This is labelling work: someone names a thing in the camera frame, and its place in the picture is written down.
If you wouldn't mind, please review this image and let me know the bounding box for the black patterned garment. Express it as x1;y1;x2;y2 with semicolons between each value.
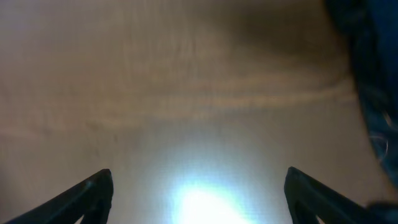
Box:
325;0;397;185

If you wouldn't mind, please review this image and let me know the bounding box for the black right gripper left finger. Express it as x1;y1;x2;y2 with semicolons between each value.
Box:
6;169;114;224

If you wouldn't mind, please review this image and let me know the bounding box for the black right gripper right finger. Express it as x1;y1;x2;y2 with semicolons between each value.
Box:
284;167;397;224

